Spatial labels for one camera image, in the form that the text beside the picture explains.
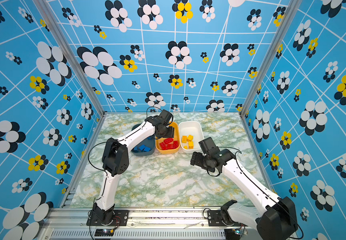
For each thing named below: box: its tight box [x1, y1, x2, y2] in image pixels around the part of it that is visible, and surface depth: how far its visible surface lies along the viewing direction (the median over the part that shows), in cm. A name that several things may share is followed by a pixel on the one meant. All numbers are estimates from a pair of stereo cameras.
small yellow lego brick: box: [181, 135, 188, 143], surface depth 104 cm
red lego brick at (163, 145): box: [159, 142, 168, 150], surface depth 101 cm
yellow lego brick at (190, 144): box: [188, 141, 194, 149], surface depth 101 cm
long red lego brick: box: [163, 138, 174, 145], surface depth 101 cm
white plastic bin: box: [178, 120, 205, 153], surface depth 107 cm
